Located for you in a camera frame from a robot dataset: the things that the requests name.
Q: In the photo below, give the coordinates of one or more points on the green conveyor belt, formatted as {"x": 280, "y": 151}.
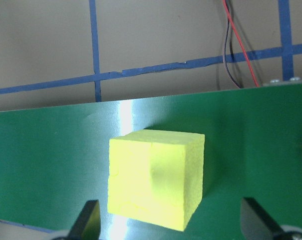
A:
{"x": 41, "y": 155}

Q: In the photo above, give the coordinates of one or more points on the yellow foam cube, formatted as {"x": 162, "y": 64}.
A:
{"x": 145, "y": 180}

